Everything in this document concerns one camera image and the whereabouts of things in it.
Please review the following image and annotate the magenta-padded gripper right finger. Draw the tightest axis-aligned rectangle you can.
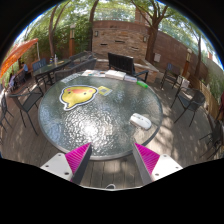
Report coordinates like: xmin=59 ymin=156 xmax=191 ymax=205
xmin=132 ymin=142 xmax=184 ymax=186

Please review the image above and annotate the yellow bird-shaped mouse pad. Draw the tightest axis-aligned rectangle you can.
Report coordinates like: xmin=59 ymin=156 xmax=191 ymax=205
xmin=59 ymin=85 xmax=99 ymax=111

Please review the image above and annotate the white bag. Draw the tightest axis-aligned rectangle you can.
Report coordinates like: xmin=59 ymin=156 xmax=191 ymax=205
xmin=176 ymin=74 xmax=191 ymax=89

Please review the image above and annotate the colourful printed booklet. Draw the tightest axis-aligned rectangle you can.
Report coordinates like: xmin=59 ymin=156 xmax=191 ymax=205
xmin=80 ymin=69 xmax=107 ymax=78

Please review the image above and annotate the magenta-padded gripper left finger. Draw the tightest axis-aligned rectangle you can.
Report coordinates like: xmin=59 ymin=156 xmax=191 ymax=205
xmin=39 ymin=142 xmax=93 ymax=186

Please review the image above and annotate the black slatted bench chair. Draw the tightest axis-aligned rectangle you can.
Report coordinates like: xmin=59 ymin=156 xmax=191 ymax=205
xmin=107 ymin=52 xmax=150 ymax=83

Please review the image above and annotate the small yellow card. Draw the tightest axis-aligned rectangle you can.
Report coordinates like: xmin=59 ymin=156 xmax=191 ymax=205
xmin=97 ymin=85 xmax=114 ymax=97

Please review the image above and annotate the white computer mouse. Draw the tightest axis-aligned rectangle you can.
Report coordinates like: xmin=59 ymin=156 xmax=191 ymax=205
xmin=129 ymin=112 xmax=153 ymax=131

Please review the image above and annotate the white licence plate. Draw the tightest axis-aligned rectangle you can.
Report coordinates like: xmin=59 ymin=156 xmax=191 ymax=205
xmin=60 ymin=73 xmax=82 ymax=84

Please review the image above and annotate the person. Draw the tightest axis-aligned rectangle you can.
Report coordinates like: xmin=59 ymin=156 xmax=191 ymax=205
xmin=19 ymin=61 xmax=30 ymax=75

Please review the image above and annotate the dark round patio table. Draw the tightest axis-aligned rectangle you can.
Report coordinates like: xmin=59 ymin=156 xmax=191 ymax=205
xmin=32 ymin=59 xmax=73 ymax=88

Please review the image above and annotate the orange patio umbrella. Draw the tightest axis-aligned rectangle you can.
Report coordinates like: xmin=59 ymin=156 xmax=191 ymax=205
xmin=0 ymin=37 xmax=39 ymax=79

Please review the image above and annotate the wooden lamp post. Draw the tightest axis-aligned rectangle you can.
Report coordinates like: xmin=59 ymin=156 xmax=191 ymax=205
xmin=182 ymin=48 xmax=193 ymax=79
xmin=68 ymin=23 xmax=77 ymax=58

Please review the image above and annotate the small green packet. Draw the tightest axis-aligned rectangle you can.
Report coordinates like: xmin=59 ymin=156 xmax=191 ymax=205
xmin=136 ymin=80 xmax=149 ymax=89

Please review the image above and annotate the dark metal patio chair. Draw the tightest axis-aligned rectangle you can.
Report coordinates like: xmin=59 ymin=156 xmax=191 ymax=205
xmin=199 ymin=113 xmax=224 ymax=161
xmin=8 ymin=85 xmax=44 ymax=136

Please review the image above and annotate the dark wicker armchair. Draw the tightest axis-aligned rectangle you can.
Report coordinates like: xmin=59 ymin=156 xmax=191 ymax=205
xmin=68 ymin=50 xmax=94 ymax=64
xmin=170 ymin=89 xmax=207 ymax=128
xmin=54 ymin=58 xmax=98 ymax=83

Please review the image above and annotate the thin forked tree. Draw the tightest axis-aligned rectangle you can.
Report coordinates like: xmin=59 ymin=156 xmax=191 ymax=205
xmin=47 ymin=3 xmax=69 ymax=58

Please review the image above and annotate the low stone block ledge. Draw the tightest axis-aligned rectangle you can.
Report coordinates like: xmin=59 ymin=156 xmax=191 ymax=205
xmin=94 ymin=58 xmax=160 ymax=84

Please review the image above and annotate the blue metal chair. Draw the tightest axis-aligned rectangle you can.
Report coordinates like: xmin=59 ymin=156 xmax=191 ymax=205
xmin=160 ymin=62 xmax=183 ymax=90
xmin=32 ymin=58 xmax=48 ymax=73

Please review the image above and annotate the thin pale book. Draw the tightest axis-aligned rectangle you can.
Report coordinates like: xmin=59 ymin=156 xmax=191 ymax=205
xmin=123 ymin=74 xmax=138 ymax=84

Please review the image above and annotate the thick-trunked tree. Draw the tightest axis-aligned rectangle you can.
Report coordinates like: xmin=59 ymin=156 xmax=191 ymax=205
xmin=129 ymin=0 xmax=174 ymax=65

